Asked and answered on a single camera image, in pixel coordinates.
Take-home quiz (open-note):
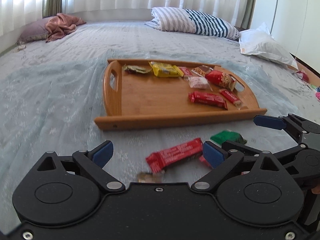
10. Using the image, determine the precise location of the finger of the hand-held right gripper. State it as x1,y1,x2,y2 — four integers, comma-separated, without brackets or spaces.
254,113,320,143
222,141,307,174

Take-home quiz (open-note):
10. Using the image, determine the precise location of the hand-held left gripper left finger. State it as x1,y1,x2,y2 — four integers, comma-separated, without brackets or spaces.
25,141,125,194

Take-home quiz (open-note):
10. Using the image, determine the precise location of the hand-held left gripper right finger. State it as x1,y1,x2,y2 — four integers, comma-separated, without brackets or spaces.
191,141,292,193

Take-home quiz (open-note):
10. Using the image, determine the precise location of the green snack packet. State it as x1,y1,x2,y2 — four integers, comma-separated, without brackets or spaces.
210,129,248,145

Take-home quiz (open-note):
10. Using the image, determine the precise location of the long red snack bar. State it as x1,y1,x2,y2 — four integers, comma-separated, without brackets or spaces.
146,138,204,174
188,91,228,111

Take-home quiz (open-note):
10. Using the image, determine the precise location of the small red snack bar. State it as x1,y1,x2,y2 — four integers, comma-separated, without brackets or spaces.
178,66,193,78
219,89,243,110

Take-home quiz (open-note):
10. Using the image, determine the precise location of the small brown snack packet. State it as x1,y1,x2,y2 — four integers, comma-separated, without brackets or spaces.
138,171,165,183

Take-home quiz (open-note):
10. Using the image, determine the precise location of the red nut packet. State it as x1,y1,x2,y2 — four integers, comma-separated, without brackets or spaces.
205,70,237,91

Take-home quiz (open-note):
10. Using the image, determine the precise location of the wooden tray with handles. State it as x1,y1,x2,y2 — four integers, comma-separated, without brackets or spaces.
94,59,268,131

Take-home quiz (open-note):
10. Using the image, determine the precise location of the gold snack packet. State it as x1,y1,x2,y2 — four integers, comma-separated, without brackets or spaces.
122,64,151,75

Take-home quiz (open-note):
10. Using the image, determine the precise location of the yellow snack packet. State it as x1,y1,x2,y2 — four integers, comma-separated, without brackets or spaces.
149,61,185,78

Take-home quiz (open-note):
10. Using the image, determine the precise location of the red white small packet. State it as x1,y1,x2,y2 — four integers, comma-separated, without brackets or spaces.
296,69,310,82

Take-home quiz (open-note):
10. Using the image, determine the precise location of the light blue snowflake bedspread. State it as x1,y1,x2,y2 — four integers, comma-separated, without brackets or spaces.
0,50,320,230

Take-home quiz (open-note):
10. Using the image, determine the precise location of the white pillow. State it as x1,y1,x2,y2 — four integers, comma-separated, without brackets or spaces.
239,22,299,71

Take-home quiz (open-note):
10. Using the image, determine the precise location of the chocolate nut bar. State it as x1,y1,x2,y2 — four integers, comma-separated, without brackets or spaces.
191,65,214,77

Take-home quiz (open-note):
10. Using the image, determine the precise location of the white wardrobe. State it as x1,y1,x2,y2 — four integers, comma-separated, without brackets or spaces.
250,0,320,67

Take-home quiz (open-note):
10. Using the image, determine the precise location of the white bed sheet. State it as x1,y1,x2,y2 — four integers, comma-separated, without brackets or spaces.
0,20,320,105

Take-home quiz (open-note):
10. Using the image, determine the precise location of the pink crumpled cloth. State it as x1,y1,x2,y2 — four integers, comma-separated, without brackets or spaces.
45,13,87,43

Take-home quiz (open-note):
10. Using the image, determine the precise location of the striped pillow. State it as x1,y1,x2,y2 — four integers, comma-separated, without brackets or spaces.
144,7,240,40

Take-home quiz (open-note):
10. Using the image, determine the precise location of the purple pillow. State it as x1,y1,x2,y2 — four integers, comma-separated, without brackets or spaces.
16,17,54,44

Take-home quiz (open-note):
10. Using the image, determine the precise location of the wooden bed frame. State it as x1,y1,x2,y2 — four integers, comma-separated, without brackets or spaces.
289,52,320,80

